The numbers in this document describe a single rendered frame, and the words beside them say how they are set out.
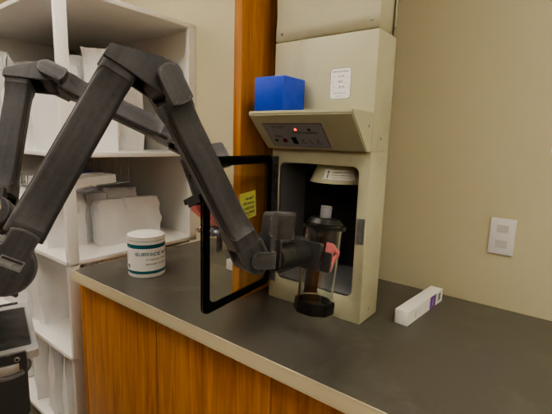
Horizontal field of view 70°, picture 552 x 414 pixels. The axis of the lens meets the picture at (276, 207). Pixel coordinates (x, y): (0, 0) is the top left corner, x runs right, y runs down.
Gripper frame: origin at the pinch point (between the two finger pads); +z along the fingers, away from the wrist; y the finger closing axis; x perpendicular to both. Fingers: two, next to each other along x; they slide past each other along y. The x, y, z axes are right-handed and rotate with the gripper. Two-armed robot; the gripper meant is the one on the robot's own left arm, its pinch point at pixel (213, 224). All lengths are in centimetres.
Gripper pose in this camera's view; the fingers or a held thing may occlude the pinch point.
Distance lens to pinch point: 108.7
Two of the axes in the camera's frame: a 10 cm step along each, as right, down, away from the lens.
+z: 3.5, 9.3, -0.9
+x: -5.4, 1.2, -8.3
